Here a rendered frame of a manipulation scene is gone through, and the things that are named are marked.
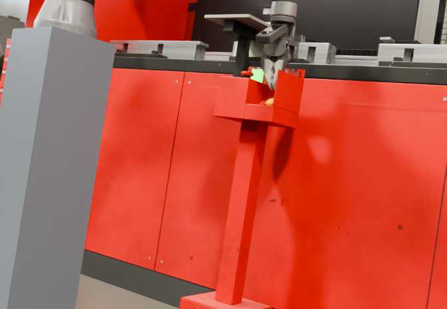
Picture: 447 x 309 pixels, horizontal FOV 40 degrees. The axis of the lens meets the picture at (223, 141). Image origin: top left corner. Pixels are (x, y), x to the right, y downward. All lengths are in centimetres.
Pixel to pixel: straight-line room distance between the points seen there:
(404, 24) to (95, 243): 150
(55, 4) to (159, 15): 156
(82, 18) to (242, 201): 70
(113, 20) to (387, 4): 118
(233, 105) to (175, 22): 138
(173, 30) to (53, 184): 178
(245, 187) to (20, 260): 69
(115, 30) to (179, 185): 91
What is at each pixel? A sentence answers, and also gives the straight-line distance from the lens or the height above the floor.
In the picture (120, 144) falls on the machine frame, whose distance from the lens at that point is 243.
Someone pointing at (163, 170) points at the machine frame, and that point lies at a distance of 227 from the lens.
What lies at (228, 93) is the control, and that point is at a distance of 182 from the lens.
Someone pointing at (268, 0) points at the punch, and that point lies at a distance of 230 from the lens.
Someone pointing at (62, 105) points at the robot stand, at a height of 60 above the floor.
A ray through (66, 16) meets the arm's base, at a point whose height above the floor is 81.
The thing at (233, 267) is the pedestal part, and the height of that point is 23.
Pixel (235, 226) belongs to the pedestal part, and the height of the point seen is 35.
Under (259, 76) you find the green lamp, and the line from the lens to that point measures 196.
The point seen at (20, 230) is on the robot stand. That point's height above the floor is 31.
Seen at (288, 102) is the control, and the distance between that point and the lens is 181.
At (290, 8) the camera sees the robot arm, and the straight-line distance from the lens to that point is 183.
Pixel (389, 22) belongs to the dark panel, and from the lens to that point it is 263.
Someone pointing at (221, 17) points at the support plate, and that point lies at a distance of 205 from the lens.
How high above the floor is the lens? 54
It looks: 1 degrees up
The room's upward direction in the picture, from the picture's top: 9 degrees clockwise
